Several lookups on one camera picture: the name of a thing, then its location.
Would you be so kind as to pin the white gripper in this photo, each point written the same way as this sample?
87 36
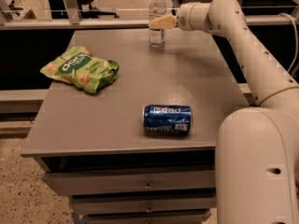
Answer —
183 20

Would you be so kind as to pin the clear plastic water bottle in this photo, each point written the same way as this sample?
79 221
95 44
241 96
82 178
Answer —
157 9

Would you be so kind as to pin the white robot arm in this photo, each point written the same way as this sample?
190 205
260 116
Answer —
257 149

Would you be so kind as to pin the blue pepsi can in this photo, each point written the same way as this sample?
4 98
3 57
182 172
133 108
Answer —
167 118

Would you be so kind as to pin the green snack chip bag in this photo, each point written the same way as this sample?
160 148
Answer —
78 67

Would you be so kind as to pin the grey drawer cabinet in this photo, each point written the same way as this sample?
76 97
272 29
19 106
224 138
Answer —
75 131

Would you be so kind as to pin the top grey drawer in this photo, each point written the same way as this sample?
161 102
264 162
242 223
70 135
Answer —
131 180

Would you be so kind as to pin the grey drawer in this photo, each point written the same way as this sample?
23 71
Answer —
147 203
177 217
131 180

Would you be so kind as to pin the middle grey drawer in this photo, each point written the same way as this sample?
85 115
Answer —
147 203

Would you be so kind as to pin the bottom grey drawer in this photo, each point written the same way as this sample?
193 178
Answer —
177 217

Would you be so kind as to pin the metal railing frame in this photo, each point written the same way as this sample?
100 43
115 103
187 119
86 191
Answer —
35 15

